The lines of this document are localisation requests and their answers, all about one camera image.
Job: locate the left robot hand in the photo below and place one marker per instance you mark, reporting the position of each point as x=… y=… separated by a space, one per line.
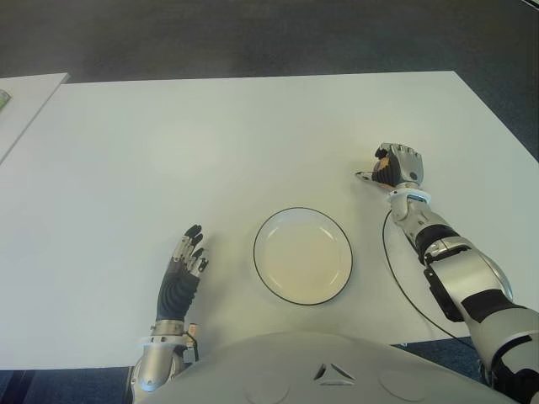
x=174 y=294

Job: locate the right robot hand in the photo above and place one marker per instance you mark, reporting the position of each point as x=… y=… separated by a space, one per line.
x=406 y=166

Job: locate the yellow-red apple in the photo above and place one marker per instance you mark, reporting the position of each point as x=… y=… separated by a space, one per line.
x=382 y=163

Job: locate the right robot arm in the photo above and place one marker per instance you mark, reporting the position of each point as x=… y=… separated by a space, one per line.
x=459 y=273

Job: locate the white plate black rim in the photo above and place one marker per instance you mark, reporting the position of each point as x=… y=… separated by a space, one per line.
x=301 y=256

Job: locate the grey robot torso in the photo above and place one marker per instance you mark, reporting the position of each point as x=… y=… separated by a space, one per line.
x=328 y=370

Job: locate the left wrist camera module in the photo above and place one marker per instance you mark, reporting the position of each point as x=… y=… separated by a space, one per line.
x=193 y=329

